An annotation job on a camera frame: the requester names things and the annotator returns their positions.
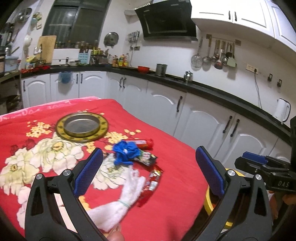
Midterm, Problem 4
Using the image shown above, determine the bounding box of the white knit glove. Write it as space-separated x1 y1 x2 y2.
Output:
87 167 145 232

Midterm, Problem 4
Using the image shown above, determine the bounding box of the blue glove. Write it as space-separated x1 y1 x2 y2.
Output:
112 140 140 166

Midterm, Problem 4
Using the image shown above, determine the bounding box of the red sausage wrapper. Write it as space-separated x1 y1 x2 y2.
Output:
137 165 163 207

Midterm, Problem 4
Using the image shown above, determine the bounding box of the purple snack wrapper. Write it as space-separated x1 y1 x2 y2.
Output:
134 150 158 167

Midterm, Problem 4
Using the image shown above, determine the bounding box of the red tube package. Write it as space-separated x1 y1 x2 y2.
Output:
127 139 154 150

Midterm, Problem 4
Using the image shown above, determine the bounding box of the yellow rimmed trash bin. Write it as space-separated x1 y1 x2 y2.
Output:
204 171 245 230

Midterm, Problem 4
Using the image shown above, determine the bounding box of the dark kitchen window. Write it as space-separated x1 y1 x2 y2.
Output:
43 0 110 47

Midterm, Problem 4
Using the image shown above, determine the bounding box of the right hand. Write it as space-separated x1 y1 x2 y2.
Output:
269 191 295 220

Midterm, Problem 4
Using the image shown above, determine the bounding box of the left hand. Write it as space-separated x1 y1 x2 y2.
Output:
104 224 125 241

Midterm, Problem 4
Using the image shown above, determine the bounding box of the white electric kettle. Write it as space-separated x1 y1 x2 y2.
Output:
273 98 291 123

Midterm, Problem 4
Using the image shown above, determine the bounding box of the round yellow metal tray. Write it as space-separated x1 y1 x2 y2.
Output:
55 112 108 143

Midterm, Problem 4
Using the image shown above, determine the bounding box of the red floral blanket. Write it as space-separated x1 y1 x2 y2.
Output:
1 97 207 240

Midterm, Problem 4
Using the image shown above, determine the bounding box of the steel teapot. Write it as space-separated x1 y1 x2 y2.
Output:
184 71 193 83

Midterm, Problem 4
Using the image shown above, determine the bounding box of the hanging strainer ladle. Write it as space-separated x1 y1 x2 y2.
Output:
191 37 203 68

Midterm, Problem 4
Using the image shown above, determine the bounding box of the grey metal canister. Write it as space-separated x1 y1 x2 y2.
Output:
155 64 167 77

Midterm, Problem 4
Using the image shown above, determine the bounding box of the red bowl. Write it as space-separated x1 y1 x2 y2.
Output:
137 66 149 74

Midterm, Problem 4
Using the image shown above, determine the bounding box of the black range hood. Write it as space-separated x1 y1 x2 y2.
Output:
135 1 198 41

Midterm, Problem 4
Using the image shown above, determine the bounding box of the wooden cutting board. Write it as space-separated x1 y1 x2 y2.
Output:
37 36 57 64

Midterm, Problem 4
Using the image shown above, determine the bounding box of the hanging pot lid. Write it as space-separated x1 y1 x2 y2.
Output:
103 32 119 48

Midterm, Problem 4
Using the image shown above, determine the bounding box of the wall power socket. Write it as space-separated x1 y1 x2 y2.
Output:
245 64 258 74

